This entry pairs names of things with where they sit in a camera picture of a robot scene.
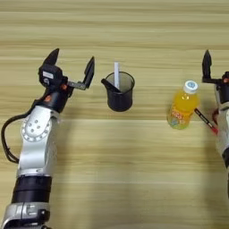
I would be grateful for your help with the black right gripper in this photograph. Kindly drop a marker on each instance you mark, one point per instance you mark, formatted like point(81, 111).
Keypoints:
point(224, 89)

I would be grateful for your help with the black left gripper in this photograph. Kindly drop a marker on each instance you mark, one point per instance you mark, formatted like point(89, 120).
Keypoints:
point(56, 98)

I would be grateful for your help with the black marker red cap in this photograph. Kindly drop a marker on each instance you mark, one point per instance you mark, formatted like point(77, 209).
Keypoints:
point(205, 119)

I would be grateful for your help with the white pen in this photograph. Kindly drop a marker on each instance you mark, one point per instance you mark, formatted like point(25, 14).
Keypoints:
point(116, 73)

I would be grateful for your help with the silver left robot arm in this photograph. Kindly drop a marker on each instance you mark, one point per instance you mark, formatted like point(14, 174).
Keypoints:
point(37, 146)

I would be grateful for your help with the orange juice bottle white cap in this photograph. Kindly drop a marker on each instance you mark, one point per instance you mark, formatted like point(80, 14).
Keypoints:
point(182, 108)

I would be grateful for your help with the black mesh pen cup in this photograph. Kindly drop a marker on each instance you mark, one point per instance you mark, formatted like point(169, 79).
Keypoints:
point(120, 103)

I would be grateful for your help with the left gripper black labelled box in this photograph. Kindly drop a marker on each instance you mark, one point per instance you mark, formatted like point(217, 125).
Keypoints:
point(50, 75)

